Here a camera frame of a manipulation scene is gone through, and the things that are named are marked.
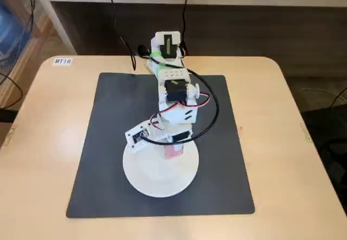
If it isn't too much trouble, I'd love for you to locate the black looped floor cable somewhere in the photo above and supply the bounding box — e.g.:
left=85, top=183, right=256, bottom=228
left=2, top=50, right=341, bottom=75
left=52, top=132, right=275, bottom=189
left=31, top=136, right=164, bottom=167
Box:
left=0, top=57, right=23, bottom=108

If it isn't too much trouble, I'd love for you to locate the white MT18 label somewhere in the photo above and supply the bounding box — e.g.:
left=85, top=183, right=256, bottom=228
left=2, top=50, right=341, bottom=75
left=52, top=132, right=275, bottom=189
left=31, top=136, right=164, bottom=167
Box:
left=53, top=57, right=73, bottom=66

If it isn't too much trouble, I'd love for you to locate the pink cardboard box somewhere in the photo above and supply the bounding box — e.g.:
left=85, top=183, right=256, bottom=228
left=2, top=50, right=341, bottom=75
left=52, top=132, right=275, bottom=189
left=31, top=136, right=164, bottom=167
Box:
left=164, top=145, right=184, bottom=160

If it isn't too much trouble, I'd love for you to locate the black armrest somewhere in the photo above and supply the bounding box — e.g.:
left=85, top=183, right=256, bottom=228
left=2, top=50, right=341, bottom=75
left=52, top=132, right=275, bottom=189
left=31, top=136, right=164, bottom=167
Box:
left=0, top=108, right=18, bottom=124

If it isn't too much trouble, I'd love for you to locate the dark grey mat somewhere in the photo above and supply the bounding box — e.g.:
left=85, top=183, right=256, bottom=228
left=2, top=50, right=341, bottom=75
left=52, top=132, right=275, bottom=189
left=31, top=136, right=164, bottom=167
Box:
left=66, top=72, right=256, bottom=219

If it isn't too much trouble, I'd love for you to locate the black chair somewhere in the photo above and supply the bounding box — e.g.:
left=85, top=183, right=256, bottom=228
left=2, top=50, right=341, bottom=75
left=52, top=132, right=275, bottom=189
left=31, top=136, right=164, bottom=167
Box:
left=300, top=106, right=347, bottom=207

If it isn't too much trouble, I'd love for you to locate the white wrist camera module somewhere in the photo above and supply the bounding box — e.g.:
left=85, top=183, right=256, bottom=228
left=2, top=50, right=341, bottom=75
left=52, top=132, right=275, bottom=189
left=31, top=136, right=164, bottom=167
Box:
left=124, top=124, right=152, bottom=154

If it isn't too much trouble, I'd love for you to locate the thin black cable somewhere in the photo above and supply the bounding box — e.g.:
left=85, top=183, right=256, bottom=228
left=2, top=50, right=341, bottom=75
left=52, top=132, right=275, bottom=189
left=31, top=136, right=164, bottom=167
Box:
left=26, top=0, right=38, bottom=33

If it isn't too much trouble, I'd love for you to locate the white round dish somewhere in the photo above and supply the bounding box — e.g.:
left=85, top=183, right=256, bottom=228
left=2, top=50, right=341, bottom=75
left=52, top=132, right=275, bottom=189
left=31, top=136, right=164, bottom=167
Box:
left=122, top=139, right=200, bottom=198

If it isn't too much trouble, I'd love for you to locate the blue plastic bin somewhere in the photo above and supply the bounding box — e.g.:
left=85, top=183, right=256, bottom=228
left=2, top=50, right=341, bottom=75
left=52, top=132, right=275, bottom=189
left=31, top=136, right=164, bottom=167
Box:
left=0, top=0, right=31, bottom=60

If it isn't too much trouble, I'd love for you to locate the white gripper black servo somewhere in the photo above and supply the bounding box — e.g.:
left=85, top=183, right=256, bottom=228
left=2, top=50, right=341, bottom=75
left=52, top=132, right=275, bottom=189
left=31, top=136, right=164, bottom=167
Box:
left=159, top=116, right=194, bottom=160

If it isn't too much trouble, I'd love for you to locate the black power cable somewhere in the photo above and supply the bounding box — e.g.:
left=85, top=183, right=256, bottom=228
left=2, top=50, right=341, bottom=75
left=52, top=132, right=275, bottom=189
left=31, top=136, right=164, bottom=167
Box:
left=177, top=0, right=189, bottom=56

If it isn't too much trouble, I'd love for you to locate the metal table hinge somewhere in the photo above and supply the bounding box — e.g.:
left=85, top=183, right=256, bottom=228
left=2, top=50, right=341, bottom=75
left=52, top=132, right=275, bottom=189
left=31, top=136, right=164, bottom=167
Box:
left=4, top=124, right=18, bottom=146
left=299, top=121, right=314, bottom=144

